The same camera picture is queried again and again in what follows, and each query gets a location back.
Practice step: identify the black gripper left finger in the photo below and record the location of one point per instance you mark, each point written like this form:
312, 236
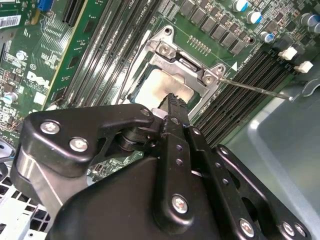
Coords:
62, 130

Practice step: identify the metal socket cover frame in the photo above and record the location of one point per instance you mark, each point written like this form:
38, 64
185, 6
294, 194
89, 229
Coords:
172, 67

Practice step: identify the silver topped CPU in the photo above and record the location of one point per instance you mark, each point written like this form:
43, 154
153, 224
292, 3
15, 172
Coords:
160, 82

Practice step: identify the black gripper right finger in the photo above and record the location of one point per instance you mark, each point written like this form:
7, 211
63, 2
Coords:
231, 200

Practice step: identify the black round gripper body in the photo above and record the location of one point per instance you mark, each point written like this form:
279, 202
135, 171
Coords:
112, 200

